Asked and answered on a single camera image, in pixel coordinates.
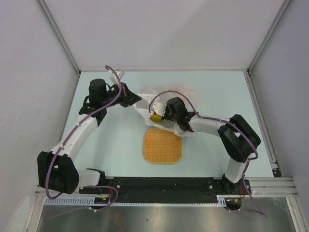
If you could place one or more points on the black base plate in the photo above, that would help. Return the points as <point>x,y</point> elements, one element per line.
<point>170,189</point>

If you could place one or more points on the fake mango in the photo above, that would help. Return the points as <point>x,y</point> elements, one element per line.
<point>155,118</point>

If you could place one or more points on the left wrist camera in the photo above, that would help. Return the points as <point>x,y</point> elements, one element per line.
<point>116,76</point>

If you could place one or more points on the woven bamboo tray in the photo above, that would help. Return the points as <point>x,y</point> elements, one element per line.
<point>162,147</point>

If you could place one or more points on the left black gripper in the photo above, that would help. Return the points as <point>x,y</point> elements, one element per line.
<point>127,97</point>

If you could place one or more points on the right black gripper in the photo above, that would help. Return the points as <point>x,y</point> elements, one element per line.
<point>165,115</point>

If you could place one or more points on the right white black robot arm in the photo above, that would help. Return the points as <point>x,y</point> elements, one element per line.
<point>238,137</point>

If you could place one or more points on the white cable duct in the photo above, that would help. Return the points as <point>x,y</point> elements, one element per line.
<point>96,201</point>

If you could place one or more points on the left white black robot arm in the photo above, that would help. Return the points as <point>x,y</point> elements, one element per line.
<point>56,169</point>

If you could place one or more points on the aluminium frame rail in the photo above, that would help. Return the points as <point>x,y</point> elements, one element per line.
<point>259,186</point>

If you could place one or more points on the white plastic bag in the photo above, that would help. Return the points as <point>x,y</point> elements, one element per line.
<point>153,98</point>

